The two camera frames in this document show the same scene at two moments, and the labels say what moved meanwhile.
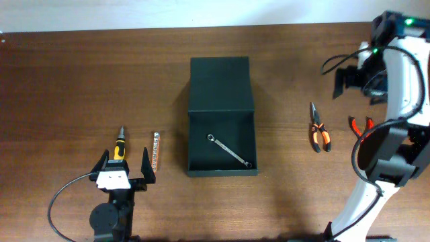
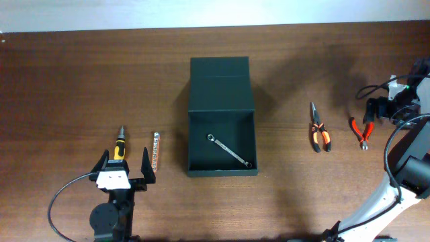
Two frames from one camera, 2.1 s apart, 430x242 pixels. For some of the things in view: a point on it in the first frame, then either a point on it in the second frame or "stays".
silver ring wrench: x=211 y=138 stays
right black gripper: x=349 y=73 to x=382 y=111
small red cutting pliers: x=369 y=124 stays
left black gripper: x=140 y=184 stays
